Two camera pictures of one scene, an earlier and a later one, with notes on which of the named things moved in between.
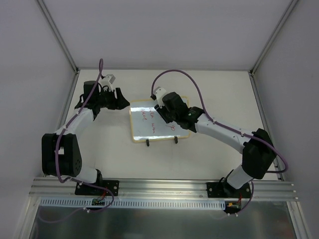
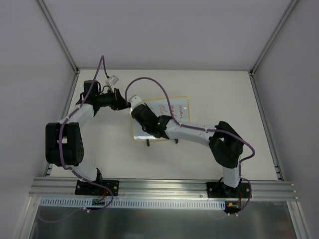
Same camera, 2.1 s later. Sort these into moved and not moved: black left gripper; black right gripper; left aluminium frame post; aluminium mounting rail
Moved: black right gripper
Not moved: black left gripper; left aluminium frame post; aluminium mounting rail
